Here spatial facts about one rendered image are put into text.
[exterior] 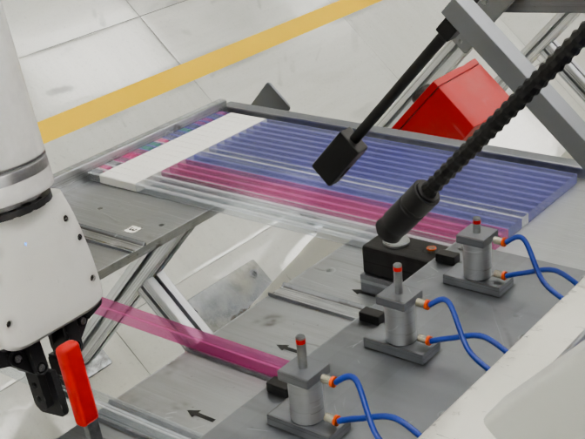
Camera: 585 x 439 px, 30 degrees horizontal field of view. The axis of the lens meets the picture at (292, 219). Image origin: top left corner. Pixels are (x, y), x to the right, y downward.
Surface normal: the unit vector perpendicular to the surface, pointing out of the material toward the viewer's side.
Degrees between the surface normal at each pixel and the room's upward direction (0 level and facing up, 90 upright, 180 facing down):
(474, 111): 1
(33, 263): 39
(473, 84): 0
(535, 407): 90
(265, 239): 0
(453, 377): 43
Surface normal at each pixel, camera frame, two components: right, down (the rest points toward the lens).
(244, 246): 0.47, -0.54
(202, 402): -0.09, -0.91
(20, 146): 0.77, 0.04
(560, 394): -0.61, 0.37
